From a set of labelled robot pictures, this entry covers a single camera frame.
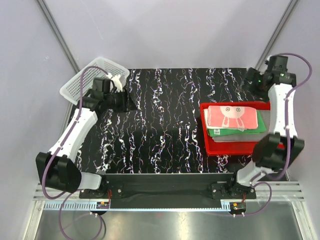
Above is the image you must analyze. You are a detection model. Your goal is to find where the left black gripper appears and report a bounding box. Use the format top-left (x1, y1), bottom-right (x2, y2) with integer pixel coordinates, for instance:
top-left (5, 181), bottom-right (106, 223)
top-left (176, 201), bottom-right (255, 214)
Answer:
top-left (104, 88), bottom-right (138, 113)

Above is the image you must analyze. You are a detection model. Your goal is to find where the grey towel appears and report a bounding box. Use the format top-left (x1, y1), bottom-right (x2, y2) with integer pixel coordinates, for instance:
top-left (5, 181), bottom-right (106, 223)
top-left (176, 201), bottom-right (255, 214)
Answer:
top-left (212, 110), bottom-right (270, 143)

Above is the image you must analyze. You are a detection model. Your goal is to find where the pink towel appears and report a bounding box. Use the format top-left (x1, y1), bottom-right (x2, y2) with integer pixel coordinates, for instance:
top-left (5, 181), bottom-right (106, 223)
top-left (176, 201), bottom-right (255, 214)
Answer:
top-left (207, 105), bottom-right (258, 130)

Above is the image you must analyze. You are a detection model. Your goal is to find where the green towel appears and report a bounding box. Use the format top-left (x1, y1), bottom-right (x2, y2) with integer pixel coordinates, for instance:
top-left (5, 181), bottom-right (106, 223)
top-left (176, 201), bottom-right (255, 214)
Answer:
top-left (206, 110), bottom-right (267, 137)

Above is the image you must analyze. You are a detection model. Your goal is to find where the white towel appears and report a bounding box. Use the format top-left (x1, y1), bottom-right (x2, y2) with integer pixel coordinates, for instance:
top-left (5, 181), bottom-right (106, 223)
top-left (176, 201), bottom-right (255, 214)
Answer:
top-left (203, 108), bottom-right (246, 132)

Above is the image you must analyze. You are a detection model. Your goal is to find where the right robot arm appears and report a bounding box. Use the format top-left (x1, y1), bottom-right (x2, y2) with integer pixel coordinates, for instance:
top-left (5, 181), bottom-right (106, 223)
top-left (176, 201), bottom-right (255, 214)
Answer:
top-left (225, 53), bottom-right (312, 199)

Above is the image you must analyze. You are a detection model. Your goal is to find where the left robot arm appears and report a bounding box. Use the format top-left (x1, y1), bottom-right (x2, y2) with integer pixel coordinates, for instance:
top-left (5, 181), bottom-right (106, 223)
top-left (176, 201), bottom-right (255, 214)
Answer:
top-left (35, 74), bottom-right (137, 198)

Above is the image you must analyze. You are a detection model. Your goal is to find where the white plastic basket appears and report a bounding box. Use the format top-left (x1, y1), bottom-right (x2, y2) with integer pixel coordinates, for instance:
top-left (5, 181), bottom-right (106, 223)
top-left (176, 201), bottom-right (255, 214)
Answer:
top-left (59, 57), bottom-right (130, 105)

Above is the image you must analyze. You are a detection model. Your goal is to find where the red plastic tray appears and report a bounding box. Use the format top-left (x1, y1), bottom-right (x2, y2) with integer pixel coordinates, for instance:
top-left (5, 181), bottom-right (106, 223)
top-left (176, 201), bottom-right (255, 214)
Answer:
top-left (199, 101), bottom-right (271, 156)

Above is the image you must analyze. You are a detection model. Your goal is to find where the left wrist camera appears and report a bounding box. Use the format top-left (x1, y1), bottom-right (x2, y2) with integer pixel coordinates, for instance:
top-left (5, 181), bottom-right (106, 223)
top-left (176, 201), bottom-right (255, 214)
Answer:
top-left (106, 73), bottom-right (124, 93)

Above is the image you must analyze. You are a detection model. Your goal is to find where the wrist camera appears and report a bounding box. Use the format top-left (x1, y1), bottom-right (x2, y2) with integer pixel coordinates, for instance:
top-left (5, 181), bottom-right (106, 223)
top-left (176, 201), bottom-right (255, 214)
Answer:
top-left (106, 73), bottom-right (124, 93)
top-left (264, 55), bottom-right (288, 77)

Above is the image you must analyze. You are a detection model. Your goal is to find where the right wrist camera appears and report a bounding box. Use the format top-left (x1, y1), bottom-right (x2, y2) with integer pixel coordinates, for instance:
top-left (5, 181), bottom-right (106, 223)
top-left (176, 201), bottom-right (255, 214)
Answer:
top-left (264, 55), bottom-right (288, 77)

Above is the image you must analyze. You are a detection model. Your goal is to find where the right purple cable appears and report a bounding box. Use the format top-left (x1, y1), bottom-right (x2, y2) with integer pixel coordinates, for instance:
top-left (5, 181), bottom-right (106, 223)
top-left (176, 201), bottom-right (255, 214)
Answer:
top-left (249, 52), bottom-right (313, 218)

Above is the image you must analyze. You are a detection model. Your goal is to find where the purple cable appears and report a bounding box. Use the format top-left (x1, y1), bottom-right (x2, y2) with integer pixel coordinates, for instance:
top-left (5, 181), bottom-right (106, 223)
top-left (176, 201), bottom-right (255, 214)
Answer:
top-left (249, 52), bottom-right (313, 218)
top-left (41, 66), bottom-right (113, 240)

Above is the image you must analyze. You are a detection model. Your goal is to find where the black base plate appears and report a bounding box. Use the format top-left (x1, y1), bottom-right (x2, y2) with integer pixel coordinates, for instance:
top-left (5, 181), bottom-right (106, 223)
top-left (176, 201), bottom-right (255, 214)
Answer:
top-left (79, 181), bottom-right (257, 200)

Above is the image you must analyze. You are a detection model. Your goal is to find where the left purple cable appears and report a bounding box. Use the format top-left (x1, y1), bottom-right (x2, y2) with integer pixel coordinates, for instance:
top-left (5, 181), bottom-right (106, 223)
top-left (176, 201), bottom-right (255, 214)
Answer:
top-left (41, 66), bottom-right (113, 240)

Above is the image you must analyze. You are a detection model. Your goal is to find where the white slotted cable duct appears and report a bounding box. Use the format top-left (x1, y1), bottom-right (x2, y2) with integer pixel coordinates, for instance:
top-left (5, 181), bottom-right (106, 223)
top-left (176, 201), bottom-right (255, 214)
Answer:
top-left (44, 201), bottom-right (110, 211)

